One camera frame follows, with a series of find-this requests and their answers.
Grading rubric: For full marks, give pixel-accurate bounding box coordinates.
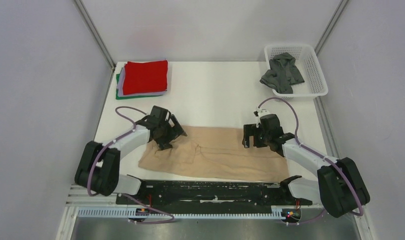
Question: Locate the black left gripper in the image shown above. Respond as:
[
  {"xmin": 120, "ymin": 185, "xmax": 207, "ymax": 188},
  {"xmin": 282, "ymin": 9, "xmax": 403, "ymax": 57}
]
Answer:
[{"xmin": 154, "ymin": 114, "xmax": 187, "ymax": 150}]

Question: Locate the beige t shirt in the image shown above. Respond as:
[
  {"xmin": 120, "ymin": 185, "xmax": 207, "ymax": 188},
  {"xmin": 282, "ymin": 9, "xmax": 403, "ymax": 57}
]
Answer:
[{"xmin": 138, "ymin": 126, "xmax": 290, "ymax": 183}]

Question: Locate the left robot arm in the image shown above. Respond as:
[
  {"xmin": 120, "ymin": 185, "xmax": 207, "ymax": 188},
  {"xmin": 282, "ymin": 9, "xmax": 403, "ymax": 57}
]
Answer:
[{"xmin": 74, "ymin": 105, "xmax": 187, "ymax": 204}]

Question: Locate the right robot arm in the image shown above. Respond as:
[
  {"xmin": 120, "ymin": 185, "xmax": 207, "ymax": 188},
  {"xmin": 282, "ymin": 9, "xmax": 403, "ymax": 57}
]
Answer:
[{"xmin": 242, "ymin": 112, "xmax": 371, "ymax": 218}]

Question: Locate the folded red t shirt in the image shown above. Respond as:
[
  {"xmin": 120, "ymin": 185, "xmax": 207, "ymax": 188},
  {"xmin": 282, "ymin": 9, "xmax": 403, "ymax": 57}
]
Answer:
[{"xmin": 122, "ymin": 60, "xmax": 168, "ymax": 95}]

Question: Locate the folded lavender t shirt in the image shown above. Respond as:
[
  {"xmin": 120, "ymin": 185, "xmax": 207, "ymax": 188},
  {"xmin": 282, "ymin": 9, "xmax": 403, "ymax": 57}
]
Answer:
[{"xmin": 117, "ymin": 61, "xmax": 173, "ymax": 99}]

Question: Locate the dark grey t shirt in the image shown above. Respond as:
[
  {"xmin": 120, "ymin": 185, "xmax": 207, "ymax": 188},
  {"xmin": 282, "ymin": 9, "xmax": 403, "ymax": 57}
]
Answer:
[{"xmin": 259, "ymin": 52, "xmax": 305, "ymax": 94}]

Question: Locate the white plastic basket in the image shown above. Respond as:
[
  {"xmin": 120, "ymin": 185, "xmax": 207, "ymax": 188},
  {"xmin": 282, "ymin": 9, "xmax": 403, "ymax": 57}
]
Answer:
[{"xmin": 264, "ymin": 42, "xmax": 329, "ymax": 100}]

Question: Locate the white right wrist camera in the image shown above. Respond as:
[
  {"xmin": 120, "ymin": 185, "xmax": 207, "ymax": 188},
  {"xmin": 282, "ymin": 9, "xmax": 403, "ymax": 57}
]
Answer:
[{"xmin": 253, "ymin": 108, "xmax": 271, "ymax": 118}]

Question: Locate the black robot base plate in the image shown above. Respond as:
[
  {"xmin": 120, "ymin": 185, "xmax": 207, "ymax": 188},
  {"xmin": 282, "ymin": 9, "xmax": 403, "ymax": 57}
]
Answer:
[{"xmin": 134, "ymin": 180, "xmax": 313, "ymax": 214}]

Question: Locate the white slotted cable duct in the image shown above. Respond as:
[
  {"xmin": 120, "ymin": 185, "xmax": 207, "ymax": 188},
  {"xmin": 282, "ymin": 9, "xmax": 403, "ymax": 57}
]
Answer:
[{"xmin": 77, "ymin": 207, "xmax": 285, "ymax": 220}]

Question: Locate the left aluminium corner post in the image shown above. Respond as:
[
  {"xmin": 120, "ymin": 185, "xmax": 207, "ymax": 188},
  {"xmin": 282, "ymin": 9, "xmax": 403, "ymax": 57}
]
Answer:
[{"xmin": 73, "ymin": 0, "xmax": 116, "ymax": 70}]

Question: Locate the aluminium corner post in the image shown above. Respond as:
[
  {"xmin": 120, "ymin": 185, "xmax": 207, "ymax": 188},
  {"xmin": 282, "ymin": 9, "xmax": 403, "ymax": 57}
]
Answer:
[
  {"xmin": 314, "ymin": 0, "xmax": 350, "ymax": 56},
  {"xmin": 73, "ymin": 0, "xmax": 116, "ymax": 70}
]

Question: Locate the right aluminium corner post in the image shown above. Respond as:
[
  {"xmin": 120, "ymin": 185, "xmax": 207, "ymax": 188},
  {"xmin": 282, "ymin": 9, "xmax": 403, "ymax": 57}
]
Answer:
[{"xmin": 314, "ymin": 0, "xmax": 350, "ymax": 56}]

